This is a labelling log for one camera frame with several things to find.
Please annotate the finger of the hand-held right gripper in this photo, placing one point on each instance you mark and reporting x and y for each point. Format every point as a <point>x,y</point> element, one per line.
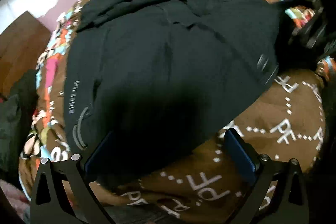
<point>304,28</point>

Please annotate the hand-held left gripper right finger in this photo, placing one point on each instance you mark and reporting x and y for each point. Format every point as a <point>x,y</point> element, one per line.
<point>240,153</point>

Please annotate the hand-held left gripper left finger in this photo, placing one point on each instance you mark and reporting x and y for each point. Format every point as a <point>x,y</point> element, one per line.
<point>99,154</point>

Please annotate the black jacket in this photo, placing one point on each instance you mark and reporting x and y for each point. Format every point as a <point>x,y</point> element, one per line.
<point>168,61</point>

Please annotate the pile of dark clothes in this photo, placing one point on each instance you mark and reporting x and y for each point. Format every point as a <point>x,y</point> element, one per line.
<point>15,119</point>

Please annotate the printed cartoon blanket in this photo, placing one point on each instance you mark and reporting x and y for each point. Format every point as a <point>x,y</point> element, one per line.
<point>262,134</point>

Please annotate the person's dark clothing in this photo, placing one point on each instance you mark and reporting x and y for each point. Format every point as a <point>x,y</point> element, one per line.
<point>329,121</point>

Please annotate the pink fluffy cushion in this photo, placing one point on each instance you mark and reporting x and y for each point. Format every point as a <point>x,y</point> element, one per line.
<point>13,200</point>

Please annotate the wooden headboard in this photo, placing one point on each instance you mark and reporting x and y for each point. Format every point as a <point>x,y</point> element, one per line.
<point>21,50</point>

